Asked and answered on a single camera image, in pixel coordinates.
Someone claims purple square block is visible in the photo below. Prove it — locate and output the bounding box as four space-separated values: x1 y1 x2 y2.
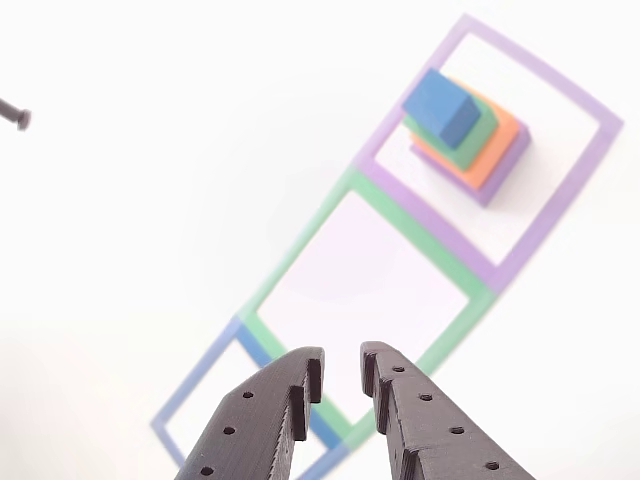
409 119 532 209

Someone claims orange square block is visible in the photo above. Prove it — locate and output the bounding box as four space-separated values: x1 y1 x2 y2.
409 78 523 191

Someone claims green cube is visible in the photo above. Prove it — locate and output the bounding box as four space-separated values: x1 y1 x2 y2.
403 77 501 173

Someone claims small blue cube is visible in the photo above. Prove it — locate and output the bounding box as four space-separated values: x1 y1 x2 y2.
402 68 484 151

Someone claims blue tape square frame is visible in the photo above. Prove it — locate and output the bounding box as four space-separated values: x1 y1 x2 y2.
150 317 351 480

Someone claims green tape square frame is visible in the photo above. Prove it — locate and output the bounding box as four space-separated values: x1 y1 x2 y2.
235 165 499 449

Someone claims purple tape square frame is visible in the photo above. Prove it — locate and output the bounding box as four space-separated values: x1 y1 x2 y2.
352 13 625 296

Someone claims black camera tripod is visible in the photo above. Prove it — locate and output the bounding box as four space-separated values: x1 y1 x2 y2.
0 97 33 132

